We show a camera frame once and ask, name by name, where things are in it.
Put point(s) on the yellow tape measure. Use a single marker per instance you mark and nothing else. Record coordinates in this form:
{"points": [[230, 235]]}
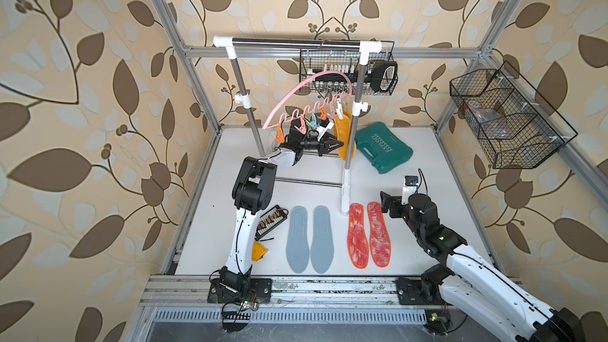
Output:
{"points": [[258, 251]]}

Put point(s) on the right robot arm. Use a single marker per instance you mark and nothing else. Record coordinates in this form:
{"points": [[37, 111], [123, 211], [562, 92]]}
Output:
{"points": [[464, 279]]}

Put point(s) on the white clothes rack with steel bars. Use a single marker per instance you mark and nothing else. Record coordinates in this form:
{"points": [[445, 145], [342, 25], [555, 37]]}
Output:
{"points": [[362, 50]]}

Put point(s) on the black wire basket back wall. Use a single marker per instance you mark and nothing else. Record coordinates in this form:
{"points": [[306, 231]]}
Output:
{"points": [[315, 61]]}

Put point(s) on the green plastic tool case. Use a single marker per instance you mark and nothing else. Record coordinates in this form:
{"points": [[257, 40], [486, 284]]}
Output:
{"points": [[382, 148]]}

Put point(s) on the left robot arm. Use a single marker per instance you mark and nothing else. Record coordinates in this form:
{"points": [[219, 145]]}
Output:
{"points": [[252, 194]]}

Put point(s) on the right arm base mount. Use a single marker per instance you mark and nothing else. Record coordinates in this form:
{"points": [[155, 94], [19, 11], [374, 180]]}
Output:
{"points": [[423, 289]]}

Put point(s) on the black wire basket wall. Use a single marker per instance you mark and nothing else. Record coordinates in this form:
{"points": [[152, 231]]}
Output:
{"points": [[537, 128], [315, 61]]}

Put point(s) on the small electronics board with wires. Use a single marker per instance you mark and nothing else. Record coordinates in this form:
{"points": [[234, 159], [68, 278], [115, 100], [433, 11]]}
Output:
{"points": [[437, 324]]}

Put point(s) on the light blue insole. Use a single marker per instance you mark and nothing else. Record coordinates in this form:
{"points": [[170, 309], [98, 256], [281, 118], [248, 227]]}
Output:
{"points": [[322, 248], [297, 247]]}

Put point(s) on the red insole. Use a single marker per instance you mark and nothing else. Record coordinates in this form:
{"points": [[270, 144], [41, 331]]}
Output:
{"points": [[358, 247], [380, 244]]}

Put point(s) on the plastic bag in basket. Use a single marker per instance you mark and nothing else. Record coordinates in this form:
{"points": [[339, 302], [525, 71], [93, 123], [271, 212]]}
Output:
{"points": [[491, 124]]}

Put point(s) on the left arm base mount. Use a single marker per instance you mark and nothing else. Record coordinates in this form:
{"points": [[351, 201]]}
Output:
{"points": [[240, 295]]}

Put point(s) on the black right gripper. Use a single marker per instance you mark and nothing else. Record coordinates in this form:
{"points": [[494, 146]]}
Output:
{"points": [[396, 202]]}

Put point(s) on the black wire basket right wall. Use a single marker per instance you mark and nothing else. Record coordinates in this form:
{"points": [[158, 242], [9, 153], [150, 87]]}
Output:
{"points": [[537, 128]]}

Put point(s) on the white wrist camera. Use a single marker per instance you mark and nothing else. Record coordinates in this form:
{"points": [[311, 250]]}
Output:
{"points": [[324, 126], [411, 186]]}

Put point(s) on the orange clothes peg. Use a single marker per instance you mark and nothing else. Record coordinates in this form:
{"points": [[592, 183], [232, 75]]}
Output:
{"points": [[278, 135]]}

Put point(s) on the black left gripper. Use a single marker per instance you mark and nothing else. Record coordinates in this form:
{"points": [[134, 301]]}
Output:
{"points": [[329, 146]]}

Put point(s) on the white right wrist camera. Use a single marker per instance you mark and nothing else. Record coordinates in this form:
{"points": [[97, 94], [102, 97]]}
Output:
{"points": [[411, 186]]}

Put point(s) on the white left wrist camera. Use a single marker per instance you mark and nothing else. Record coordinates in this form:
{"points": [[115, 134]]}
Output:
{"points": [[324, 126]]}

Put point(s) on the pink multi-clip hanger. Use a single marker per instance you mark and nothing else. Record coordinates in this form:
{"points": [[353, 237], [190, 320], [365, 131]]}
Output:
{"points": [[301, 102]]}

